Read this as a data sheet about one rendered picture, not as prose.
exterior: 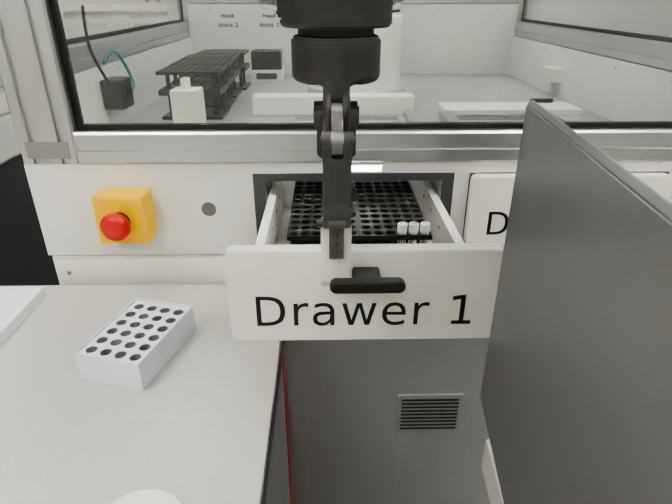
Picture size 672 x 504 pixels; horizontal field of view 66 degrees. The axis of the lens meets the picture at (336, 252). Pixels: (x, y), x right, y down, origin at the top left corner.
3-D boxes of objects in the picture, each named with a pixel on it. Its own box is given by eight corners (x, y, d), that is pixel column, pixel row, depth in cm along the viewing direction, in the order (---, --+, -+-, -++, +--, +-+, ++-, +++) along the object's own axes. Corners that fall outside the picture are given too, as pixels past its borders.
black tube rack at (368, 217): (428, 281, 66) (432, 234, 63) (288, 282, 66) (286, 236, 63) (404, 214, 86) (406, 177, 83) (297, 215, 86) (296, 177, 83)
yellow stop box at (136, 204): (148, 246, 74) (140, 198, 71) (98, 246, 74) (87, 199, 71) (159, 231, 79) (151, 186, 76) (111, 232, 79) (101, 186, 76)
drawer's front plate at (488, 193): (654, 245, 80) (675, 176, 75) (465, 246, 79) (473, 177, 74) (648, 240, 81) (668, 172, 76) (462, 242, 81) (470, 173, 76)
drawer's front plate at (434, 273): (493, 338, 58) (507, 249, 53) (232, 341, 58) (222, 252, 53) (489, 329, 60) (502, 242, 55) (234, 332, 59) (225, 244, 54)
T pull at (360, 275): (405, 294, 51) (406, 282, 51) (329, 295, 51) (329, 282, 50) (401, 276, 54) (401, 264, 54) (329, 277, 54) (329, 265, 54)
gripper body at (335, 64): (293, 28, 47) (296, 131, 51) (287, 35, 39) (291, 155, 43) (376, 28, 47) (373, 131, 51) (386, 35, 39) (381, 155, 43)
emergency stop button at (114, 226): (130, 243, 72) (125, 216, 70) (100, 243, 72) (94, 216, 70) (137, 234, 74) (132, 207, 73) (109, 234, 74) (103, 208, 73)
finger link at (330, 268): (351, 219, 51) (351, 222, 50) (350, 282, 54) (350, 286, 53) (320, 219, 51) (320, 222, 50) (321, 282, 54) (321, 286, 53)
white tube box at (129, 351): (143, 391, 59) (138, 364, 57) (79, 379, 61) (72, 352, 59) (196, 329, 70) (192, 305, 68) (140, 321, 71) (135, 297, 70)
